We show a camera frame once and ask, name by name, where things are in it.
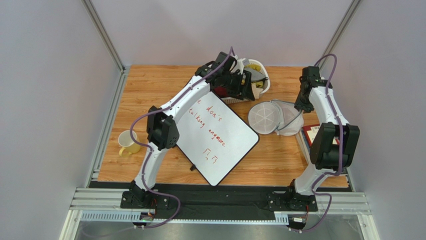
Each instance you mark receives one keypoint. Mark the beige bra in basket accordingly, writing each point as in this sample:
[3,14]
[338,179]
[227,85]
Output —
[258,88]

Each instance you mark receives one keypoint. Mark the red hardcover book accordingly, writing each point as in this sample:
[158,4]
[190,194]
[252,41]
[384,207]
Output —
[309,133]

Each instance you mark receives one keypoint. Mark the yellow mug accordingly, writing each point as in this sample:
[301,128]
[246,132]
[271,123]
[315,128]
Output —
[127,143]

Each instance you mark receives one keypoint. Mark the red garment in basket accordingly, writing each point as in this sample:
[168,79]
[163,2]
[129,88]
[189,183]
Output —
[221,92]

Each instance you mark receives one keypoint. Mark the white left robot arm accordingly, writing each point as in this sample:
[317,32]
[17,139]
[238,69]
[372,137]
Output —
[228,72]

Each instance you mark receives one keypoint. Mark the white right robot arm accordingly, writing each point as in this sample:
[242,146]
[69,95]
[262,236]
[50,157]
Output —
[332,150]

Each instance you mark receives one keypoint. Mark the white whiteboard with red writing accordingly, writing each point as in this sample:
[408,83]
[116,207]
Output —
[214,138]

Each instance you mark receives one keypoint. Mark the white mesh laundry bag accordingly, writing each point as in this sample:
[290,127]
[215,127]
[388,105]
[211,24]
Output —
[275,116]

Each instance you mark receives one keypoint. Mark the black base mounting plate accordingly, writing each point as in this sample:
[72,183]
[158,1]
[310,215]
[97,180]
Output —
[205,202]

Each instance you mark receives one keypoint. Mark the white plastic laundry basket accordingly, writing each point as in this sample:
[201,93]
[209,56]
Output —
[264,71]

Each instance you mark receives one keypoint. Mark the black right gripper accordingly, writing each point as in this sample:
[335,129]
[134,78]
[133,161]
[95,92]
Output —
[304,104]

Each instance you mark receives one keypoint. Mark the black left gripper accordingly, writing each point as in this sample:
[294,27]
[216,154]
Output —
[242,91]

